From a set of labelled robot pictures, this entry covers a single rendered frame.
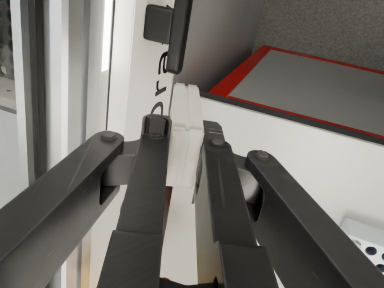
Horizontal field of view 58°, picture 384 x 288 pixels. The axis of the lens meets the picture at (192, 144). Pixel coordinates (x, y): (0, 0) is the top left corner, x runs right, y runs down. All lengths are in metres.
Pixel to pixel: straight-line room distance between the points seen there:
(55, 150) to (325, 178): 0.33
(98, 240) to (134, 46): 0.21
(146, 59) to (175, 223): 0.31
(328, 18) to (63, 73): 1.01
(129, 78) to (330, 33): 0.95
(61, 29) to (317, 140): 0.32
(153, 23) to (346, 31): 0.94
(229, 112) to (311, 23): 0.77
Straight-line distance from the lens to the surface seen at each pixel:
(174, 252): 0.60
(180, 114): 0.16
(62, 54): 0.25
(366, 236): 0.48
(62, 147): 0.27
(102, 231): 0.39
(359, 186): 0.48
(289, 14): 1.19
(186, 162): 0.15
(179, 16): 0.29
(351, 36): 1.19
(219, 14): 0.61
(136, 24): 0.29
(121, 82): 0.30
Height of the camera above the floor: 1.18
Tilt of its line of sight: 61 degrees down
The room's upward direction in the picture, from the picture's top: 139 degrees counter-clockwise
